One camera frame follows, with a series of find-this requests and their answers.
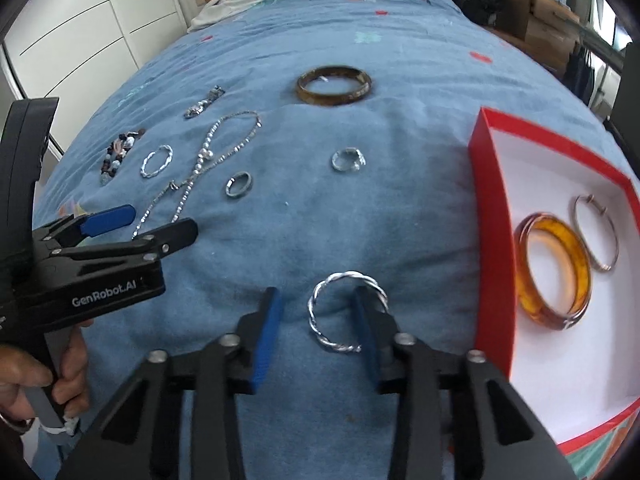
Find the silver pearl necklace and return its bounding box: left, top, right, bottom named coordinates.
left=131, top=110, right=263, bottom=241

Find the red cardboard box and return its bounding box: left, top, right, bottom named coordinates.
left=467, top=106, right=640, bottom=456

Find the large twisted silver bangle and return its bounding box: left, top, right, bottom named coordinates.
left=307, top=270, right=390, bottom=354

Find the dark brown bangle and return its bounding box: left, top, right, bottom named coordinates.
left=295, top=66, right=373, bottom=107

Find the wooden dresser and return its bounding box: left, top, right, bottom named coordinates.
left=492, top=0, right=583, bottom=73

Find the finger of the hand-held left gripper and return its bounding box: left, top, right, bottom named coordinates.
left=50, top=218, right=199, bottom=263
left=32, top=204, right=137, bottom=251

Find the mixed stone beaded bracelet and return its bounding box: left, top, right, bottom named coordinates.
left=99, top=129, right=147, bottom=187

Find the small twisted silver bracelet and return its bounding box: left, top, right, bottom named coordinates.
left=140, top=144, right=174, bottom=179

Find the glass top desk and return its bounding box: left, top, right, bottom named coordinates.
left=575, top=25, right=626, bottom=68

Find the clear crystal ring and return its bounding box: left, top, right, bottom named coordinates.
left=330, top=146, right=367, bottom=173

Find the thin silver wrist bangle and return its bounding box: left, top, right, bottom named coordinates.
left=0, top=412, right=36, bottom=435

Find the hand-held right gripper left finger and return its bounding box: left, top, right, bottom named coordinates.
left=57, top=287, right=286, bottom=480

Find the black bag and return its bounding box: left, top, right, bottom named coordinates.
left=446, top=0, right=506, bottom=28

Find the silver chain link bracelet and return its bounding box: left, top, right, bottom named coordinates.
left=183, top=85, right=226, bottom=120

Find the dark metal ring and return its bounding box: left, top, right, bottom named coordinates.
left=224, top=171, right=253, bottom=200

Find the white wardrobe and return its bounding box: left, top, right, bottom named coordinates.
left=0, top=0, right=201, bottom=156

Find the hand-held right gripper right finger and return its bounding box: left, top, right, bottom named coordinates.
left=352, top=285, right=581, bottom=480

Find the dark blue hanging cloth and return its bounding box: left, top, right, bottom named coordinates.
left=564, top=42, right=608, bottom=111

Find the white garment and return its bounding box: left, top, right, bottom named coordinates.
left=187, top=0, right=298, bottom=31

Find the person's left hand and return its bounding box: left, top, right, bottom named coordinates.
left=0, top=317, right=92, bottom=423

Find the thin silver hoop bangle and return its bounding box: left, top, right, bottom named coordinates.
left=570, top=194, right=621, bottom=273

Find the amber resin bangle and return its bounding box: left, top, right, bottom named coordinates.
left=515, top=213, right=593, bottom=332

